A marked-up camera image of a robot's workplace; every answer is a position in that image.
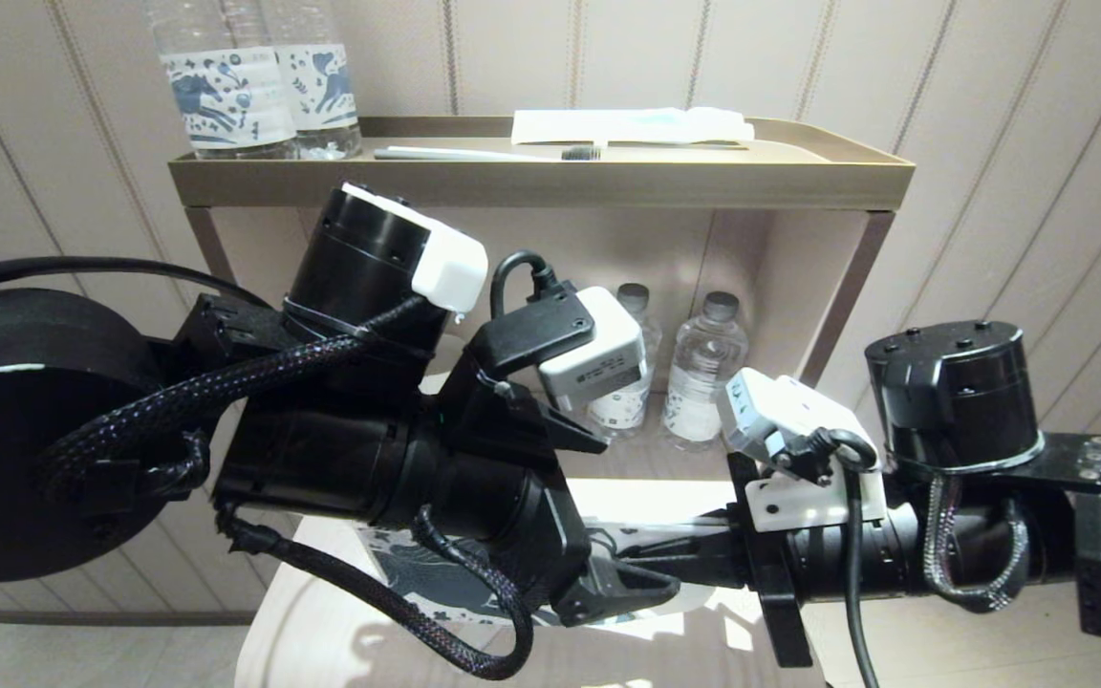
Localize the horse print zipper pouch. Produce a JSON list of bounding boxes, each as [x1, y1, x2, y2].
[[359, 516, 738, 632]]

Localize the small clear water bottle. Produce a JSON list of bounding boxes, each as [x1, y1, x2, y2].
[[589, 283, 663, 441], [662, 291, 748, 452]]

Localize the beige shelf unit brown tray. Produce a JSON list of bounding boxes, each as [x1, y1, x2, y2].
[[168, 117, 917, 498]]

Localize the grey toothbrush black bristles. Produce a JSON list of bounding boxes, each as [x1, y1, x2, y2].
[[374, 145, 602, 162]]

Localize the wrapped toothbrush white packet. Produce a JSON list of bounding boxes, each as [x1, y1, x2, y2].
[[510, 107, 755, 146]]

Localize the clear bottle blue horse label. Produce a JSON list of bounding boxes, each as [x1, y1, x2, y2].
[[144, 0, 298, 161], [259, 0, 362, 161]]

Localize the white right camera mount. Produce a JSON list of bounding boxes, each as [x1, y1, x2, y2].
[[745, 468, 888, 533]]

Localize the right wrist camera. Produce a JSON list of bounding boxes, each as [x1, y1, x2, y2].
[[715, 368, 881, 471]]

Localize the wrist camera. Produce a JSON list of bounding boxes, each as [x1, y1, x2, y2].
[[469, 285, 649, 409], [715, 368, 881, 471]]

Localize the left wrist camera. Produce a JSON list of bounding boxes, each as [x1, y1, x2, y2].
[[469, 285, 649, 409]]

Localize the braided right arm cable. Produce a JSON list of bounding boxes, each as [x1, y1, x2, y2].
[[921, 473, 1031, 614]]

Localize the thin black left camera cable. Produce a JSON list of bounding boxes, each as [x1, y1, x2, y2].
[[0, 250, 563, 316]]

